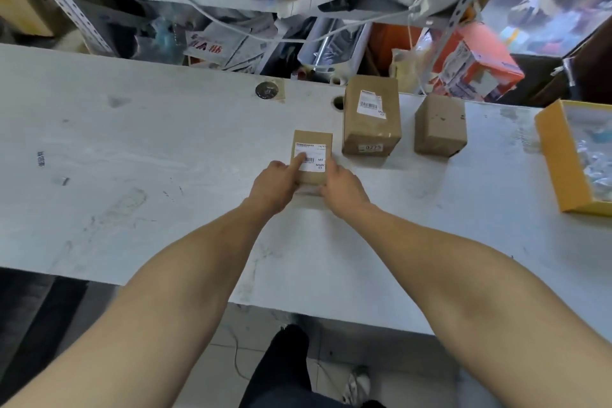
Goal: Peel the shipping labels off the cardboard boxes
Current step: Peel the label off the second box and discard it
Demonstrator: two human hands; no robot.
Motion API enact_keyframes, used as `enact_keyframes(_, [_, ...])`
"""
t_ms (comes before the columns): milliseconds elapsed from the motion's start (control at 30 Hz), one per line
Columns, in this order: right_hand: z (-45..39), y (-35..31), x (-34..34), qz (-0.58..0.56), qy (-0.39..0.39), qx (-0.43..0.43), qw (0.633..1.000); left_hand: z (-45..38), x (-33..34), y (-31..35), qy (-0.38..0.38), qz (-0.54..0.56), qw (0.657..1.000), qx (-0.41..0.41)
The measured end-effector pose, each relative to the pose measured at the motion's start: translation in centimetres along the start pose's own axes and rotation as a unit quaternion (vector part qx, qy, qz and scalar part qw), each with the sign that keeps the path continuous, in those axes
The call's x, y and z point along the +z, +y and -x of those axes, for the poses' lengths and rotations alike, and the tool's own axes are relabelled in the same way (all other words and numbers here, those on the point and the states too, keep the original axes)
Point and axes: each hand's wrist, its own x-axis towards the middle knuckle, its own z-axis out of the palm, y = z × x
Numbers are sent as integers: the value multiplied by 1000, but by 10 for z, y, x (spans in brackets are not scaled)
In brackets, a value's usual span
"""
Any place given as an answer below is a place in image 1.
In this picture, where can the person's right hand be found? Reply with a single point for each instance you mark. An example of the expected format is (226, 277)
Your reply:
(344, 192)

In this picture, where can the person's right forearm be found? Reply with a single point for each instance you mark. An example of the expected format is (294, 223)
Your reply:
(478, 293)

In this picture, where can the white plastic bin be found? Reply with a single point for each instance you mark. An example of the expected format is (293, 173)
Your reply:
(334, 49)

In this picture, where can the orange printed carton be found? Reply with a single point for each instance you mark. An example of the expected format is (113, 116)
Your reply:
(487, 54)

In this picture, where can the white shoe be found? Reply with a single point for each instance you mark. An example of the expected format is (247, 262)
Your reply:
(358, 386)

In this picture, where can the white perforated metal post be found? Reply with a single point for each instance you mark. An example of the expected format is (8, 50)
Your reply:
(456, 15)

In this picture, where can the yellow tray with label scraps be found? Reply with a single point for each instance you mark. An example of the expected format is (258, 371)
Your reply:
(554, 159)

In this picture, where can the person's left hand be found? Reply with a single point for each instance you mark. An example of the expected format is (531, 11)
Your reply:
(272, 187)

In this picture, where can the small cube brown parcel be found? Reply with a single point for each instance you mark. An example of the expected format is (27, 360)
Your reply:
(313, 136)

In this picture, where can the tall cardboard box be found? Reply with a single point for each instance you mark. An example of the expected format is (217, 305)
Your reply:
(370, 130)

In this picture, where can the pile of torn label scraps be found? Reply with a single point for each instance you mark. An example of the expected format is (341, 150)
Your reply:
(595, 168)

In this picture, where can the small white label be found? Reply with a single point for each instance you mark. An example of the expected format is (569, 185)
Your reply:
(370, 148)

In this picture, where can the person's left forearm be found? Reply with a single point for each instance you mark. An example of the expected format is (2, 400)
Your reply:
(158, 307)

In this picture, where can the beige plastic packet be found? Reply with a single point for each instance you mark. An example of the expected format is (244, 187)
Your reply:
(406, 70)

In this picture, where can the folded newspaper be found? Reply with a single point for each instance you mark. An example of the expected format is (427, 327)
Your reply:
(220, 46)

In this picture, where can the black trousers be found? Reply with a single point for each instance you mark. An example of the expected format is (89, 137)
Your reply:
(282, 369)

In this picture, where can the black round grommet cover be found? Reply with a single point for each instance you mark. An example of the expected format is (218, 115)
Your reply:
(267, 90)

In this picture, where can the brown cardboard box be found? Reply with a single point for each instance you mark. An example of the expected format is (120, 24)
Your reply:
(440, 125)

